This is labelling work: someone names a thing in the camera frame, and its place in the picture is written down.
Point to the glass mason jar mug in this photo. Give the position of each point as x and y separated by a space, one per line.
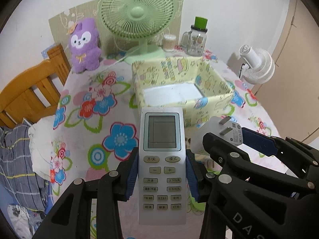
193 41

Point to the yellow patterned storage box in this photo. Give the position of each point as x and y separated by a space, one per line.
190 83

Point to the purple plush toy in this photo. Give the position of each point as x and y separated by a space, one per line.
83 44

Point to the white standing fan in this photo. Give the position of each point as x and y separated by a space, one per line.
258 67

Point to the wooden chair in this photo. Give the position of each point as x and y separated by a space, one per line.
32 95

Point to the green plastic cup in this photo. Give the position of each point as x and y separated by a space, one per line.
200 23

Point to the plaid blue bedding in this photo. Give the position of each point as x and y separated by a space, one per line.
17 176

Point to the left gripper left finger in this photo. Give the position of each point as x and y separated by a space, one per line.
70 216

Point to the beige cartoon wall mat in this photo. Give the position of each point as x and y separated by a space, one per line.
109 44

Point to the floral tablecloth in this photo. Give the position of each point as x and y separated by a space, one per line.
97 120

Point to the green desk fan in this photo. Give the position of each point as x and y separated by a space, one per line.
139 21

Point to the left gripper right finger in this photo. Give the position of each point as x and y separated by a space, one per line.
220 193

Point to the white pillow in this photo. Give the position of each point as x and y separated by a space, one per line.
40 138

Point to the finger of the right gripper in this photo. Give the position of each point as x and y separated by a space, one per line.
259 142
219 151

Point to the white power adapter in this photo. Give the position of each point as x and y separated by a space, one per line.
223 128

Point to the white air conditioner remote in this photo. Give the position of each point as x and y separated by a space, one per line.
162 182

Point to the cotton swab container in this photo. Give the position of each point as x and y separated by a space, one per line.
169 42

